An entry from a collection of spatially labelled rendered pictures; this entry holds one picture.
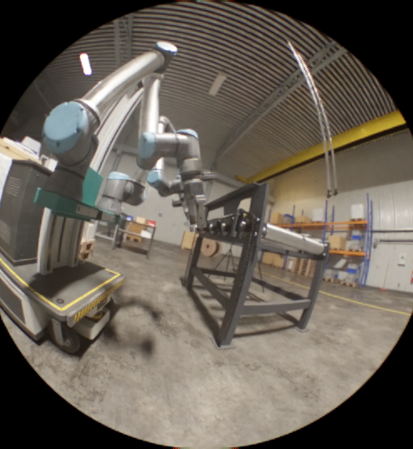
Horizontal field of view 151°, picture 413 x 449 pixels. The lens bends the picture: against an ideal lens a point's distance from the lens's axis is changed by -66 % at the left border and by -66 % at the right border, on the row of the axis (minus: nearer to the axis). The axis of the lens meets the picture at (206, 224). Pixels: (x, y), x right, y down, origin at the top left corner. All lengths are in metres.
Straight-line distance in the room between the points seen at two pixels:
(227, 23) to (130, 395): 8.59
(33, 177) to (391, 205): 10.87
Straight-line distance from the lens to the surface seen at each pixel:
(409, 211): 10.11
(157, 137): 0.54
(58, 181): 0.65
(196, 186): 0.51
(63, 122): 0.53
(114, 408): 0.77
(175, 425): 0.75
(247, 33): 7.91
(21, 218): 0.95
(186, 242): 8.87
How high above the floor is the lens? 0.70
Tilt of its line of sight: 6 degrees up
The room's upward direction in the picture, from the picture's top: 13 degrees clockwise
